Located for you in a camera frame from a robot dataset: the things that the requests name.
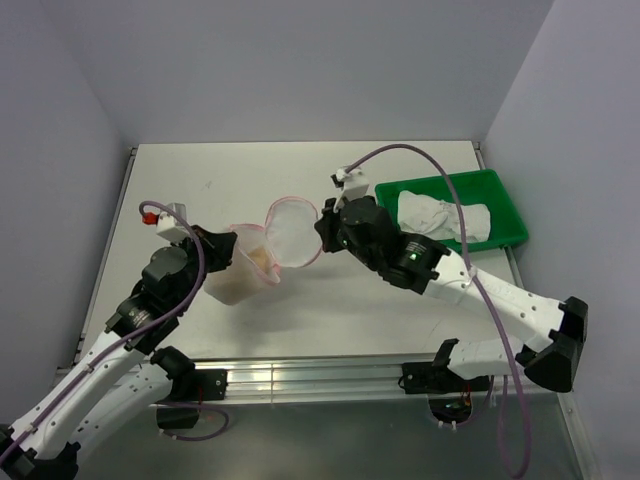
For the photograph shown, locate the purple cable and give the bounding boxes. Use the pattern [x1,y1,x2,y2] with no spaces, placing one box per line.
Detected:
[344,143,531,480]
[0,200,231,461]

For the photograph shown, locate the white mesh laundry bag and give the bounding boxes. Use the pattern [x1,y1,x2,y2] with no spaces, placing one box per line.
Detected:
[203,197,322,306]

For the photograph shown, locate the aluminium frame rail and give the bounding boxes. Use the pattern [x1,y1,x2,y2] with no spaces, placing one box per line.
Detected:
[24,144,601,480]

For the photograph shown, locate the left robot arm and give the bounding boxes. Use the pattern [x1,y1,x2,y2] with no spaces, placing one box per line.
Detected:
[1,225,237,479]

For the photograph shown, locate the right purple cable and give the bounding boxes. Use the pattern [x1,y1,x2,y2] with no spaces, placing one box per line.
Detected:
[344,143,531,480]

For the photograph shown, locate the beige bra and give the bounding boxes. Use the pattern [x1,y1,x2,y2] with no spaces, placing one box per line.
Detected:
[217,247,272,305]

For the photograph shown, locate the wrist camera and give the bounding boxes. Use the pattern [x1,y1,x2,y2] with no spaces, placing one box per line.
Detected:
[140,209,189,244]
[331,167,370,212]

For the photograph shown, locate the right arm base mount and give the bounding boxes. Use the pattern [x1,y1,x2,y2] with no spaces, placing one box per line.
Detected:
[398,362,493,427]

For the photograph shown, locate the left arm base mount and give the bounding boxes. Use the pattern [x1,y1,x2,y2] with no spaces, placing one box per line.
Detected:
[156,369,228,431]

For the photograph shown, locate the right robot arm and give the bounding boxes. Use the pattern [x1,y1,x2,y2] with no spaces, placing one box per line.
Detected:
[314,196,588,393]

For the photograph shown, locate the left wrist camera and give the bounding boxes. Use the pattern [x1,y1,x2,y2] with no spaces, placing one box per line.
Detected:
[140,209,189,244]

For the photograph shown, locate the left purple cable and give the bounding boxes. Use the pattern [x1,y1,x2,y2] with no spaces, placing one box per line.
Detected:
[0,200,231,461]

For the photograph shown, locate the white cloth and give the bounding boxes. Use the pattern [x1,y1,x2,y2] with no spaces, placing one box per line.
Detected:
[397,191,491,243]

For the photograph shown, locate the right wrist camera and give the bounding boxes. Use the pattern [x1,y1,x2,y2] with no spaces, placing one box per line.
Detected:
[331,167,370,212]

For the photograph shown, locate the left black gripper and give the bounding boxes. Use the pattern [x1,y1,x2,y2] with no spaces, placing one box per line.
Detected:
[172,223,236,312]

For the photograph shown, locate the green plastic bin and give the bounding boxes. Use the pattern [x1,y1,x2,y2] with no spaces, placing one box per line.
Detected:
[375,169,529,253]

